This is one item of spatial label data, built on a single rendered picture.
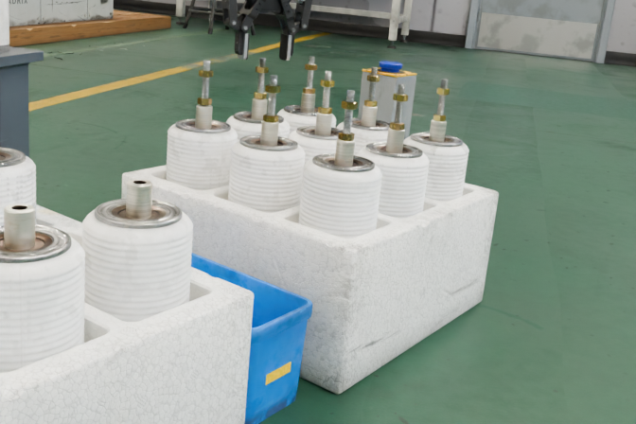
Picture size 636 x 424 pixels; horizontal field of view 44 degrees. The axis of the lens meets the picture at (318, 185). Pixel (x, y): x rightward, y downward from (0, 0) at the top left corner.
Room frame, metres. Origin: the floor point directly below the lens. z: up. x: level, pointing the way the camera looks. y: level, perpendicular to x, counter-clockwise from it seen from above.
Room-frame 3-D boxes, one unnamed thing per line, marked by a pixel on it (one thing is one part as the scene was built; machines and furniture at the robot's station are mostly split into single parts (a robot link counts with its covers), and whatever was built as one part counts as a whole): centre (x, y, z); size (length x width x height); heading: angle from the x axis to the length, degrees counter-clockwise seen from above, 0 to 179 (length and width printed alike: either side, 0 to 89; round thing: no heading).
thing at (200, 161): (1.05, 0.16, 0.16); 0.10 x 0.10 x 0.18
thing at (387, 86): (1.36, -0.11, 0.16); 0.07 x 0.07 x 0.31; 55
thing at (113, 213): (0.65, 0.16, 0.25); 0.08 x 0.08 x 0.01
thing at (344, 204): (0.91, -0.03, 0.16); 0.10 x 0.10 x 0.18
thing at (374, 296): (1.08, 0.00, 0.09); 0.39 x 0.39 x 0.18; 55
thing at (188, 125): (1.05, 0.16, 0.25); 0.08 x 0.08 x 0.01
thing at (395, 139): (1.01, -0.10, 0.26); 0.02 x 0.02 x 0.03
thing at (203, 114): (1.05, 0.16, 0.26); 0.02 x 0.02 x 0.03
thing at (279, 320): (0.84, 0.14, 0.06); 0.30 x 0.11 x 0.12; 54
